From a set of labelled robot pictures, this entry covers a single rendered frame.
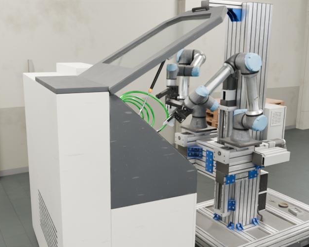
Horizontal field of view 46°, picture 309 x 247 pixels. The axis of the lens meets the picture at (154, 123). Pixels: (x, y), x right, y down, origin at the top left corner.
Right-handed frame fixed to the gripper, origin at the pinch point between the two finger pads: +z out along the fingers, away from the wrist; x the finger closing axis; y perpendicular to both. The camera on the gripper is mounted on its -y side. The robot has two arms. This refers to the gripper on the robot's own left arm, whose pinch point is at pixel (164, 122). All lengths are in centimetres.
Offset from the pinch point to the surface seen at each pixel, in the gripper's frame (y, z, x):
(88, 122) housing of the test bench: -38, 8, -48
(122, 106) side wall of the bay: -29.8, -5.9, -35.1
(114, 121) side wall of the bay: -27.5, 1.9, -39.6
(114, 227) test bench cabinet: 14, 47, -54
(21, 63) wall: -138, 165, 204
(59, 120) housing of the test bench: -49, 14, -56
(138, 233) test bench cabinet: 29, 45, -47
